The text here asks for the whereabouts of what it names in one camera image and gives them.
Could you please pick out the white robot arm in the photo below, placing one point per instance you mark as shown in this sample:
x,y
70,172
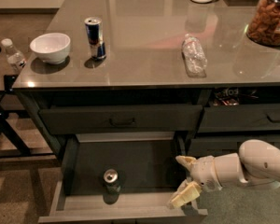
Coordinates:
x,y
255,166

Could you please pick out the green soda can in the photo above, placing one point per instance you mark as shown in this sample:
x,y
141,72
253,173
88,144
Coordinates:
x,y
111,179

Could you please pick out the clear plastic bottle on counter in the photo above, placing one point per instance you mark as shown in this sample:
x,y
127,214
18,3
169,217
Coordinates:
x,y
193,56

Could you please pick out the open grey middle drawer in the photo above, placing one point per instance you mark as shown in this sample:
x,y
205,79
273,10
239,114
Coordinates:
x,y
148,176

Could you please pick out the blue silver energy drink can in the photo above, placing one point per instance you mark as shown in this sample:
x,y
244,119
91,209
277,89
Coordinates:
x,y
94,29

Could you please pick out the grey middle right drawer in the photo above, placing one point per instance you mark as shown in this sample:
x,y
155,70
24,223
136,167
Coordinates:
x,y
222,145

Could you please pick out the dark side table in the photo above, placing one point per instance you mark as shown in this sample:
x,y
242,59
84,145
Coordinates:
x,y
5,127

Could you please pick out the clear jar of snacks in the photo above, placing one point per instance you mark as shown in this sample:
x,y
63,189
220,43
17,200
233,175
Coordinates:
x,y
264,28

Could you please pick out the grey top right drawer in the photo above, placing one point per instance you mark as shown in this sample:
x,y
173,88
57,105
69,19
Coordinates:
x,y
241,118

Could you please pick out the small water bottle white cap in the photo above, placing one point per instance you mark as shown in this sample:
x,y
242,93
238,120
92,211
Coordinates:
x,y
14,57

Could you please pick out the grey top left drawer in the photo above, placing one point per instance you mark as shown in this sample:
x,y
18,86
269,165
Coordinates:
x,y
121,118

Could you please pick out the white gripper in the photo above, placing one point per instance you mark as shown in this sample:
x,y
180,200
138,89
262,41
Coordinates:
x,y
206,171

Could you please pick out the white ceramic bowl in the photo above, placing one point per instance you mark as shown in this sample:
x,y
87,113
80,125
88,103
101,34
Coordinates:
x,y
51,48

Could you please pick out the snack packets in drawer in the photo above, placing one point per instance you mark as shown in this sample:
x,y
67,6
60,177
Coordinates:
x,y
226,96

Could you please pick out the grey counter cabinet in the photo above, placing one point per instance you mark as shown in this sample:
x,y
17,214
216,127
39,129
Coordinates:
x,y
144,63

